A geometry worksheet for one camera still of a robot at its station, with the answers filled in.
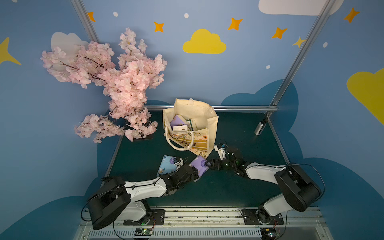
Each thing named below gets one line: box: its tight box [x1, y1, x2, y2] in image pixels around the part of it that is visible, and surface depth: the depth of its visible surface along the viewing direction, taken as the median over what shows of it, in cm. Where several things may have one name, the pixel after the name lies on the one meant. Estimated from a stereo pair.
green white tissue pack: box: [186, 119, 194, 131], surface depth 100 cm
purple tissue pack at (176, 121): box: [170, 114, 186, 131], surface depth 99 cm
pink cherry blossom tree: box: [40, 27, 168, 144], surface depth 70 cm
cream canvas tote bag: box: [163, 98, 219, 160], surface depth 92 cm
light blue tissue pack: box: [156, 155, 177, 177], surface depth 90 cm
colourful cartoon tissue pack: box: [172, 125, 188, 132], surface depth 86 cm
